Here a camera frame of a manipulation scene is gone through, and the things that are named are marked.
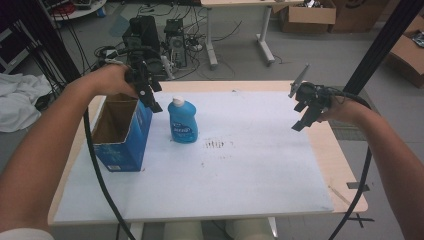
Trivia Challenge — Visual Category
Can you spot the black computer tower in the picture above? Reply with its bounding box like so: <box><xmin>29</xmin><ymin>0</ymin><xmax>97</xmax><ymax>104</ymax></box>
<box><xmin>163</xmin><ymin>18</ymin><xmax>188</xmax><ymax>70</ymax></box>

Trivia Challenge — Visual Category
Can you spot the black equipment case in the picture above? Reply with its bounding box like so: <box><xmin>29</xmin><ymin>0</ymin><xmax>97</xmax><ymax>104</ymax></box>
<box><xmin>121</xmin><ymin>14</ymin><xmax>162</xmax><ymax>58</ymax></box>

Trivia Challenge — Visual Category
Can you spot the round white table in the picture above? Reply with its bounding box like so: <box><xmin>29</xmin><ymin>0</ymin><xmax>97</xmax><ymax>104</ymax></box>
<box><xmin>41</xmin><ymin>0</ymin><xmax>108</xmax><ymax>22</ymax></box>

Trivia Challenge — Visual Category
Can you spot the person's left hand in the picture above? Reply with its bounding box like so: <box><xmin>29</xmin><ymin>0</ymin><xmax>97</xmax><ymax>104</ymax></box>
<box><xmin>90</xmin><ymin>63</ymin><xmax>140</xmax><ymax>98</ymax></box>

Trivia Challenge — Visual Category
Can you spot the open brown cardboard box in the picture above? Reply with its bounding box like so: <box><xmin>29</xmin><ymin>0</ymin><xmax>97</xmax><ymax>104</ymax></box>
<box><xmin>279</xmin><ymin>0</ymin><xmax>338</xmax><ymax>35</ymax></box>

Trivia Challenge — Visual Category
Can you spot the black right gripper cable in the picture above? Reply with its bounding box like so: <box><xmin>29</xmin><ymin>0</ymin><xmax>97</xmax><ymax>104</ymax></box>
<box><xmin>328</xmin><ymin>87</ymin><xmax>374</xmax><ymax>240</ymax></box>

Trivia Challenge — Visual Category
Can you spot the large brown cardboard box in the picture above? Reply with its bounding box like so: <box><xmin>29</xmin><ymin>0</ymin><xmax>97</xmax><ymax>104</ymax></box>
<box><xmin>384</xmin><ymin>14</ymin><xmax>424</xmax><ymax>90</ymax></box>

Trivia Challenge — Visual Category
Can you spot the white-legged wooden desk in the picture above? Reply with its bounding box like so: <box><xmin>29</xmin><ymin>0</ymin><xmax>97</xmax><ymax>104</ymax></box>
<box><xmin>199</xmin><ymin>0</ymin><xmax>305</xmax><ymax>70</ymax></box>

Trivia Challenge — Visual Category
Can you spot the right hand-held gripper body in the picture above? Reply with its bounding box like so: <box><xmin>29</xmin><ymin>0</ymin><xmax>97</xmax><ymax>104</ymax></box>
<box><xmin>288</xmin><ymin>63</ymin><xmax>335</xmax><ymax>110</ymax></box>

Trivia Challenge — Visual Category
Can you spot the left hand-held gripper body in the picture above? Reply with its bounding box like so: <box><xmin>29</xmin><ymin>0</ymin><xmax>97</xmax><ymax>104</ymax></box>
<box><xmin>123</xmin><ymin>46</ymin><xmax>162</xmax><ymax>98</ymax></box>

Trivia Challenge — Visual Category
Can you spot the closed brown cardboard box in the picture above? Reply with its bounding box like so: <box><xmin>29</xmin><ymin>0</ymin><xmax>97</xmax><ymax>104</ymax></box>
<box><xmin>329</xmin><ymin>0</ymin><xmax>392</xmax><ymax>34</ymax></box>

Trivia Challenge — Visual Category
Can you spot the white cloth pile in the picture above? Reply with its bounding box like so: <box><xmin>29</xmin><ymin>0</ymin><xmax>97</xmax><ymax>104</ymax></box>
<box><xmin>0</xmin><ymin>72</ymin><xmax>53</xmax><ymax>133</ymax></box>

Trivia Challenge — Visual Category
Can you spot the black metal stand post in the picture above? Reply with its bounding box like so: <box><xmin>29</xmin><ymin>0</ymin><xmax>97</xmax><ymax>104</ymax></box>
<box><xmin>342</xmin><ymin>0</ymin><xmax>424</xmax><ymax>96</ymax></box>

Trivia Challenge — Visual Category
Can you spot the person's white sleeve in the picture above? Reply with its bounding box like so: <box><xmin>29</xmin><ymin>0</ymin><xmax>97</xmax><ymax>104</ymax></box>
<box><xmin>0</xmin><ymin>227</ymin><xmax>55</xmax><ymax>240</ymax></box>

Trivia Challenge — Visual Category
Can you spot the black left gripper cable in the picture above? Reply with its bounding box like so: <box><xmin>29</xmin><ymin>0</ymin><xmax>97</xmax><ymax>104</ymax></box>
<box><xmin>83</xmin><ymin>108</ymin><xmax>137</xmax><ymax>240</ymax></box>

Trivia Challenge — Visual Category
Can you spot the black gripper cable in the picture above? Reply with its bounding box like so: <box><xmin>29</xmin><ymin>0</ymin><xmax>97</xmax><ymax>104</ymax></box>
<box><xmin>83</xmin><ymin>108</ymin><xmax>137</xmax><ymax>240</ymax></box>
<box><xmin>328</xmin><ymin>87</ymin><xmax>374</xmax><ymax>240</ymax></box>

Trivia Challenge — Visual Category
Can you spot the blue cardboard box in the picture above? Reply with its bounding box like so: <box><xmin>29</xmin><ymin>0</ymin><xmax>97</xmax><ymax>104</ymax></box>
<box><xmin>91</xmin><ymin>93</ymin><xmax>154</xmax><ymax>173</ymax></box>

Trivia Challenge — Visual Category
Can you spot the person's right hand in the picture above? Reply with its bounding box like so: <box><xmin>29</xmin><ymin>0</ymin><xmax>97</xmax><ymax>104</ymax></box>
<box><xmin>318</xmin><ymin>97</ymin><xmax>363</xmax><ymax>124</ymax></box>

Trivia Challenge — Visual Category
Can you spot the blue bottle with white cap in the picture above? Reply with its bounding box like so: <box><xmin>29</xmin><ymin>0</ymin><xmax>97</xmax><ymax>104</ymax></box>
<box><xmin>167</xmin><ymin>95</ymin><xmax>199</xmax><ymax>145</ymax></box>

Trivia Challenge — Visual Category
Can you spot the white table mat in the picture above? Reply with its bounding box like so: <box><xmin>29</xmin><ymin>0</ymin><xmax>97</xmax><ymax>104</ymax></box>
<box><xmin>53</xmin><ymin>90</ymin><xmax>335</xmax><ymax>224</ymax></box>

